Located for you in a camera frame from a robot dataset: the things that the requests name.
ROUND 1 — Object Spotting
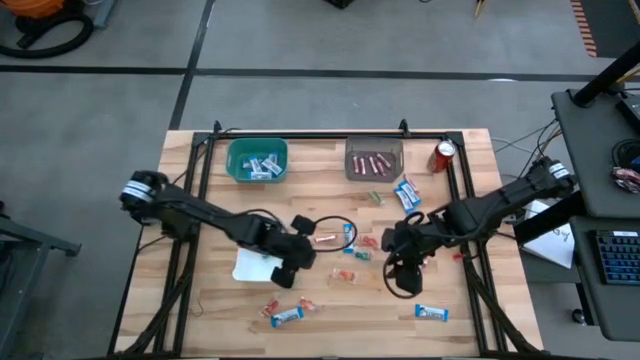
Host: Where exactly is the white paper sheet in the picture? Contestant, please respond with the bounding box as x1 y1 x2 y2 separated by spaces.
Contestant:
519 198 576 270

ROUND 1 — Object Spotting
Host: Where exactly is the grey post base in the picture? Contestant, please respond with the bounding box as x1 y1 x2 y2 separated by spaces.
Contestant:
92 0 117 29

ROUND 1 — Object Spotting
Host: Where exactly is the green plastic bin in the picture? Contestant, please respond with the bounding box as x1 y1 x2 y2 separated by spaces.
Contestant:
225 137 290 184

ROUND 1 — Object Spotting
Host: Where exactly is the white plastic bin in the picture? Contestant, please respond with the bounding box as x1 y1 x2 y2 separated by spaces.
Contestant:
231 248 284 283

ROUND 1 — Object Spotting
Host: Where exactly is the black desk device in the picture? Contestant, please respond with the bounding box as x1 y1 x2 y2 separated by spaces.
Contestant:
614 93 640 134

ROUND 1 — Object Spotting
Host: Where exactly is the black aluminium rig frame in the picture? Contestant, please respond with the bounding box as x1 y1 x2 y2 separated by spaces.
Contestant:
107 119 544 360

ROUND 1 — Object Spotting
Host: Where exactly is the black vacuum hose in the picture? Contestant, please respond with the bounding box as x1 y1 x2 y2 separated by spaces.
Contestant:
0 10 95 60

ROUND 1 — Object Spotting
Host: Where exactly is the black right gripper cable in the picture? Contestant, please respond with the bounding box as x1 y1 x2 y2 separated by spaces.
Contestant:
382 210 427 300

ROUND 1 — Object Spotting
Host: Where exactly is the grey metal cart frame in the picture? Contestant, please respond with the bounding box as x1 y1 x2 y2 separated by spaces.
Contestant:
0 199 82 359

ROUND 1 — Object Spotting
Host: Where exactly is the black backlit keyboard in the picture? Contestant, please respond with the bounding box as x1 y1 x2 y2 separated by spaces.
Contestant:
594 229 640 286

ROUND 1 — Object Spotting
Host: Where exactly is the orange vacuum cleaner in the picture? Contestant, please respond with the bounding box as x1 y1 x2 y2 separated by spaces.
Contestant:
12 0 69 49

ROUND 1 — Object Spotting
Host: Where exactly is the black floor cable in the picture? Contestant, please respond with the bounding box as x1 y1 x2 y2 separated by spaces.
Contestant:
492 117 576 201

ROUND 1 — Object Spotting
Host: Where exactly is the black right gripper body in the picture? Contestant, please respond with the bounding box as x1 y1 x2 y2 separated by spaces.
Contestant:
381 223 436 296

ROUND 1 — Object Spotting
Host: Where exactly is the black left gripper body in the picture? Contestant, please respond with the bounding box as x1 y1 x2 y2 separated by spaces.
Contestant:
267 214 319 290

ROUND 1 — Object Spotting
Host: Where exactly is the black coiled cable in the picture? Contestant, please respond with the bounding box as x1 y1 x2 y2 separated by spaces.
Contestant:
610 138 640 169

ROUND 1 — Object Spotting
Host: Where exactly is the candy wrapper pile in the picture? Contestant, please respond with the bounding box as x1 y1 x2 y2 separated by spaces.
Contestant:
610 166 640 195

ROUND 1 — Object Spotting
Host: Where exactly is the black diagonal pole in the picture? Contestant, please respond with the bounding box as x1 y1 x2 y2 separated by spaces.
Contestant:
571 39 640 108

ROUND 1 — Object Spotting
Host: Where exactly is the black floor mat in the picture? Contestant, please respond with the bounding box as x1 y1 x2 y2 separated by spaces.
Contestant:
579 0 640 59

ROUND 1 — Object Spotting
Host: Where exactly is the dark grey desk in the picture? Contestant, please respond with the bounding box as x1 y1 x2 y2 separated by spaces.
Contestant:
551 88 640 220
569 215 640 342

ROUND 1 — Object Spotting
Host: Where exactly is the red soda can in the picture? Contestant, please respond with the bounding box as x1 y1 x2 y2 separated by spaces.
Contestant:
426 139 457 174

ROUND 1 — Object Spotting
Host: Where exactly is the black desk beam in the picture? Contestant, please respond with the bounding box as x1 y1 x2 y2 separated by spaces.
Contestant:
513 191 587 246

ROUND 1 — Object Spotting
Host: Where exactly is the grey translucent plastic bin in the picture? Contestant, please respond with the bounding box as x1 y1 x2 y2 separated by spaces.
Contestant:
344 135 405 183

